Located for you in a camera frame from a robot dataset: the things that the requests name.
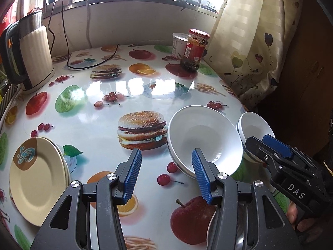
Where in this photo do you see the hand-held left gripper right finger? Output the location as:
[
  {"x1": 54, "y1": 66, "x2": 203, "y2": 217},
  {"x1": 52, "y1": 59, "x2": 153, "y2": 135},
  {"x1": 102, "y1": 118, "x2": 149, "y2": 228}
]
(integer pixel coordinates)
[{"x1": 191, "y1": 148, "x2": 297, "y2": 250}]

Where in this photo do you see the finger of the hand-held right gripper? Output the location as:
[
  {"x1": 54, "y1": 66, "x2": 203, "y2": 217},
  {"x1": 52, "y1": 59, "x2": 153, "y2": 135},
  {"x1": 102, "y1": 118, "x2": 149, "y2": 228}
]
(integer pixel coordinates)
[
  {"x1": 262, "y1": 135, "x2": 296, "y2": 159},
  {"x1": 246, "y1": 136, "x2": 280, "y2": 167}
]

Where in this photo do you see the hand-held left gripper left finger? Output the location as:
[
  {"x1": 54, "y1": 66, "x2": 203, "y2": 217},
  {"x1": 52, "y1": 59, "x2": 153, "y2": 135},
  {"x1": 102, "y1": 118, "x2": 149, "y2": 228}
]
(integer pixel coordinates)
[{"x1": 30, "y1": 148, "x2": 143, "y2": 250}]

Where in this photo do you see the footed white bowl blue band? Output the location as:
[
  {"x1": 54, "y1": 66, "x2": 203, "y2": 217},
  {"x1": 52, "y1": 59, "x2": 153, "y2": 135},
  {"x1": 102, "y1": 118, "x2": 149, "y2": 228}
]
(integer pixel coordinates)
[{"x1": 167, "y1": 105, "x2": 244, "y2": 180}]

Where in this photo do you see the stainless steel bowl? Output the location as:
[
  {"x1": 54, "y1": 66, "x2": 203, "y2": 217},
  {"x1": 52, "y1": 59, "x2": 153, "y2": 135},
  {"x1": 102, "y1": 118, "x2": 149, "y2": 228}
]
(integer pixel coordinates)
[{"x1": 207, "y1": 206, "x2": 251, "y2": 250}]

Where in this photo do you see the cream plate with blue emblem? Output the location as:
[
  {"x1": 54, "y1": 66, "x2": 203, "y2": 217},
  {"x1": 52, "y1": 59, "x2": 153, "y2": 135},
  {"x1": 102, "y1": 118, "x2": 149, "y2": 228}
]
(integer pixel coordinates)
[
  {"x1": 56, "y1": 143, "x2": 72, "y2": 185},
  {"x1": 49, "y1": 139, "x2": 70, "y2": 188},
  {"x1": 9, "y1": 137, "x2": 68, "y2": 227}
]

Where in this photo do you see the person's right hand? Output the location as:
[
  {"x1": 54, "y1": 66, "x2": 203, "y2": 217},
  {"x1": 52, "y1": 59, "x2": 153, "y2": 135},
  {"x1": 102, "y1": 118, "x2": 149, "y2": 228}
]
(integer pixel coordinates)
[{"x1": 286, "y1": 202, "x2": 328, "y2": 243}]

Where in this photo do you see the fruit print tablecloth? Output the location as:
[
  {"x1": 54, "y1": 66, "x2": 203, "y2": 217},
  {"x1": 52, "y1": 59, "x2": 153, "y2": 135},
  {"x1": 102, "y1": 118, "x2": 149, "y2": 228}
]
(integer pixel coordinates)
[{"x1": 0, "y1": 44, "x2": 292, "y2": 250}]

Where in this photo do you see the brown wooden cabinet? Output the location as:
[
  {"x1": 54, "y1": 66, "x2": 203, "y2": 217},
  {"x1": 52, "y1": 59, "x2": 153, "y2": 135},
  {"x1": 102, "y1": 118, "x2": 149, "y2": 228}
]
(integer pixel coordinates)
[{"x1": 260, "y1": 0, "x2": 333, "y2": 151}]

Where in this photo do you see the red label sauce jar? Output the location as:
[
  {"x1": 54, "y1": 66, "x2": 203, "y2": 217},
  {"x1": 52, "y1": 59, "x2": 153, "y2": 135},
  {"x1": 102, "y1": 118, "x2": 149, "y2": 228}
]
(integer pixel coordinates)
[{"x1": 180, "y1": 29, "x2": 210, "y2": 71}]

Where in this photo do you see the cream heart print curtain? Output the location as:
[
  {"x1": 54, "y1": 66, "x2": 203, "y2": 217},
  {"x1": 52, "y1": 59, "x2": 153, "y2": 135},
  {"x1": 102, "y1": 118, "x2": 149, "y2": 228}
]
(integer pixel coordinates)
[{"x1": 207, "y1": 0, "x2": 305, "y2": 110}]

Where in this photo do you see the white plastic cup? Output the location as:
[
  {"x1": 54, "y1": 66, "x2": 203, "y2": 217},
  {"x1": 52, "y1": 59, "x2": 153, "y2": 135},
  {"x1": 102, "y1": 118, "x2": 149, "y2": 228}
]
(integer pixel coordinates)
[{"x1": 172, "y1": 32, "x2": 188, "y2": 58}]

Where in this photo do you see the small binder clip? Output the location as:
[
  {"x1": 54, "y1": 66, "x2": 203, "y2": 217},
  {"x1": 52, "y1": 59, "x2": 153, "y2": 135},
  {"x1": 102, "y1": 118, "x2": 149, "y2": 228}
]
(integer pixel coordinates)
[{"x1": 202, "y1": 1, "x2": 218, "y2": 13}]

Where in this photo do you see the white electric kettle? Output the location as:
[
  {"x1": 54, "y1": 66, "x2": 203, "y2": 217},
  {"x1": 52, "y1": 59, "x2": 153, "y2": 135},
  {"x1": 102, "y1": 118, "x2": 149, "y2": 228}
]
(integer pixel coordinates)
[{"x1": 0, "y1": 10, "x2": 56, "y2": 94}]

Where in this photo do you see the red gift bag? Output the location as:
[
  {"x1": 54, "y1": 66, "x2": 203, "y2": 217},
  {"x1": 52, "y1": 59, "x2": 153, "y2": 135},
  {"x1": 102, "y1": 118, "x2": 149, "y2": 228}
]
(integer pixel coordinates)
[{"x1": 0, "y1": 2, "x2": 19, "y2": 32}]

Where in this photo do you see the black power cable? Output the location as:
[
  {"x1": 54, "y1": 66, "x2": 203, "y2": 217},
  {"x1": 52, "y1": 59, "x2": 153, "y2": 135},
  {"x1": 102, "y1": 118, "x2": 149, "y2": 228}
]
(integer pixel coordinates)
[{"x1": 48, "y1": 0, "x2": 120, "y2": 71}]

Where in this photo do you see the metal wire basket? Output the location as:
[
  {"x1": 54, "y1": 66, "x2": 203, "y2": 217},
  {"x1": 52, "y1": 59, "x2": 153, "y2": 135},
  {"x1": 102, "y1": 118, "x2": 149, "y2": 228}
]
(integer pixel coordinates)
[{"x1": 0, "y1": 83, "x2": 16, "y2": 120}]

